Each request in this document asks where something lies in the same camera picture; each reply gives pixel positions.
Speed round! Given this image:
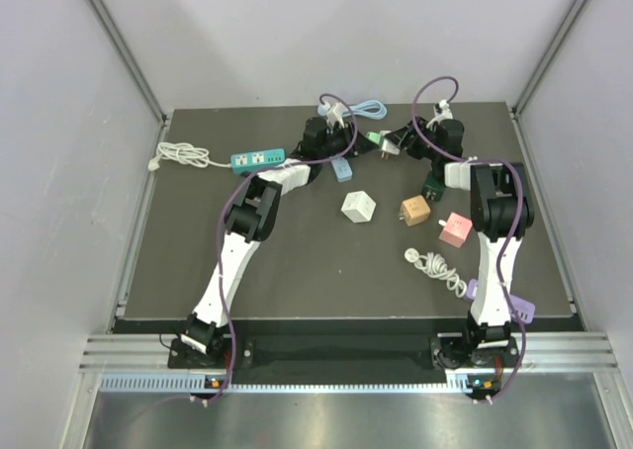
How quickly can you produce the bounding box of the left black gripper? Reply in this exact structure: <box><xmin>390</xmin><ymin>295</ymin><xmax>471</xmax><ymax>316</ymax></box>
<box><xmin>316</xmin><ymin>120</ymin><xmax>377</xmax><ymax>159</ymax></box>

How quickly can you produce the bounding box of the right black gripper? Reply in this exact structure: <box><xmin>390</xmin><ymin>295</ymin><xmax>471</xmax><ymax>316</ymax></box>
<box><xmin>385</xmin><ymin>117</ymin><xmax>441</xmax><ymax>162</ymax></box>

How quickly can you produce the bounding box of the white cube adapter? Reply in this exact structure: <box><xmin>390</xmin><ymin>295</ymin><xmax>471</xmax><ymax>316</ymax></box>
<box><xmin>379</xmin><ymin>131</ymin><xmax>401</xmax><ymax>159</ymax></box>
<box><xmin>341</xmin><ymin>191</ymin><xmax>376</xmax><ymax>224</ymax></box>

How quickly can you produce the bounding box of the light blue power strip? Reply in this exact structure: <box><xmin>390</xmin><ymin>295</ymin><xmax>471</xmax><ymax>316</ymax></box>
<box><xmin>330</xmin><ymin>157</ymin><xmax>353</xmax><ymax>183</ymax></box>

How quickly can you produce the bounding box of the dark green cube adapter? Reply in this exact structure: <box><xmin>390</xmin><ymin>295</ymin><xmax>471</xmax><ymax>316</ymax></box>
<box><xmin>420</xmin><ymin>171</ymin><xmax>446</xmax><ymax>202</ymax></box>

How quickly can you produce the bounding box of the orange cube adapter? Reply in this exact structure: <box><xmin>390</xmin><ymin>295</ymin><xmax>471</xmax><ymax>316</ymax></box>
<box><xmin>399</xmin><ymin>195</ymin><xmax>431</xmax><ymax>226</ymax></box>

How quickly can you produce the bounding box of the pink cube plug adapter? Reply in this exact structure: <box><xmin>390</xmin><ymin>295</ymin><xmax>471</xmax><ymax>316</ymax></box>
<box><xmin>438</xmin><ymin>213</ymin><xmax>473</xmax><ymax>248</ymax></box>

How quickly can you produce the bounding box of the teal power strip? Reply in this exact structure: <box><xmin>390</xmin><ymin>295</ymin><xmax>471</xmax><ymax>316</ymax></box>
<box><xmin>229</xmin><ymin>148</ymin><xmax>286</xmax><ymax>174</ymax></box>

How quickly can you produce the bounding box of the purple power strip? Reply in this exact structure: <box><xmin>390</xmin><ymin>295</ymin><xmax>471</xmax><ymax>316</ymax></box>
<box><xmin>463</xmin><ymin>279</ymin><xmax>536</xmax><ymax>324</ymax></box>

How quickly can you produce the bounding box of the small green cube adapter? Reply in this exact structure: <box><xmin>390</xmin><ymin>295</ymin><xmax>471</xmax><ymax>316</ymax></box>
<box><xmin>366</xmin><ymin>132</ymin><xmax>383</xmax><ymax>146</ymax></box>

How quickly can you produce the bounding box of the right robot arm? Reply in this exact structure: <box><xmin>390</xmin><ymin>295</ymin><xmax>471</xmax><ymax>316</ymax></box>
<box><xmin>386</xmin><ymin>116</ymin><xmax>535</xmax><ymax>366</ymax></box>

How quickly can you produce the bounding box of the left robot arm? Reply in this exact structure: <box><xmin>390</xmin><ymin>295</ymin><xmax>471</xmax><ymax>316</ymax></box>
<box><xmin>179</xmin><ymin>114</ymin><xmax>376</xmax><ymax>367</ymax></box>

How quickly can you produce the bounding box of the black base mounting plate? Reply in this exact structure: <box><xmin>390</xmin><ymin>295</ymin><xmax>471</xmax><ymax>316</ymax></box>
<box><xmin>167</xmin><ymin>333</ymin><xmax>523</xmax><ymax>371</ymax></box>

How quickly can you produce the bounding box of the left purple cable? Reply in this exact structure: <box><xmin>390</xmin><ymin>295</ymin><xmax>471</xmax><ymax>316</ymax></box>
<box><xmin>216</xmin><ymin>92</ymin><xmax>358</xmax><ymax>405</ymax></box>

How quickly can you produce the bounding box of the purple cable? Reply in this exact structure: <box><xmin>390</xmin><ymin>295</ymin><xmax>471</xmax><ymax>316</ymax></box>
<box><xmin>411</xmin><ymin>76</ymin><xmax>528</xmax><ymax>405</ymax></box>
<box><xmin>216</xmin><ymin>92</ymin><xmax>358</xmax><ymax>405</ymax></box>

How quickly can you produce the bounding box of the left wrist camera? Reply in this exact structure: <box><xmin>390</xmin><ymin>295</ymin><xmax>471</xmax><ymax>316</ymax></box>
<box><xmin>319</xmin><ymin>102</ymin><xmax>348</xmax><ymax>129</ymax></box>

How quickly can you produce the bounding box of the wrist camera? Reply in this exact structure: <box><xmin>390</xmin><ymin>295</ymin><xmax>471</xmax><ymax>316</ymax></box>
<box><xmin>319</xmin><ymin>102</ymin><xmax>348</xmax><ymax>129</ymax></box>
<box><xmin>426</xmin><ymin>100</ymin><xmax>453</xmax><ymax>130</ymax></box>

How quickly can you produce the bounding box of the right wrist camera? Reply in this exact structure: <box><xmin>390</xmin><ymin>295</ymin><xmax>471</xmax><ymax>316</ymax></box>
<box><xmin>426</xmin><ymin>100</ymin><xmax>453</xmax><ymax>130</ymax></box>

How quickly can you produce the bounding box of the right aluminium frame post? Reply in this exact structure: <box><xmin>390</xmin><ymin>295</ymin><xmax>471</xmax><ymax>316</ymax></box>
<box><xmin>510</xmin><ymin>0</ymin><xmax>590</xmax><ymax>118</ymax></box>

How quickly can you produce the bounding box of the aluminium frame post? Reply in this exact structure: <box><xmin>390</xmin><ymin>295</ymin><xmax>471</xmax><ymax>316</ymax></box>
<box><xmin>510</xmin><ymin>0</ymin><xmax>590</xmax><ymax>118</ymax></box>
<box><xmin>86</xmin><ymin>0</ymin><xmax>167</xmax><ymax>124</ymax></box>

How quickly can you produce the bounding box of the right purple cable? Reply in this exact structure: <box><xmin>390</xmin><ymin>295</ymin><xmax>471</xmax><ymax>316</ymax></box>
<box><xmin>411</xmin><ymin>76</ymin><xmax>528</xmax><ymax>405</ymax></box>

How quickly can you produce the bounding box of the slotted cable duct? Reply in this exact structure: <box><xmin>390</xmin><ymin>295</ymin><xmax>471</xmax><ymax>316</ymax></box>
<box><xmin>99</xmin><ymin>373</ymin><xmax>473</xmax><ymax>395</ymax></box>

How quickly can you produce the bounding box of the front aluminium rail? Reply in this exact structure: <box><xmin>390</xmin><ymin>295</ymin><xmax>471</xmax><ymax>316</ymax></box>
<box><xmin>79</xmin><ymin>331</ymin><xmax>618</xmax><ymax>373</ymax></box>

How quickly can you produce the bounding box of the left aluminium frame post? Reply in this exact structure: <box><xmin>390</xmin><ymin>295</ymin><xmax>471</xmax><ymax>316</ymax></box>
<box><xmin>86</xmin><ymin>0</ymin><xmax>167</xmax><ymax>124</ymax></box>

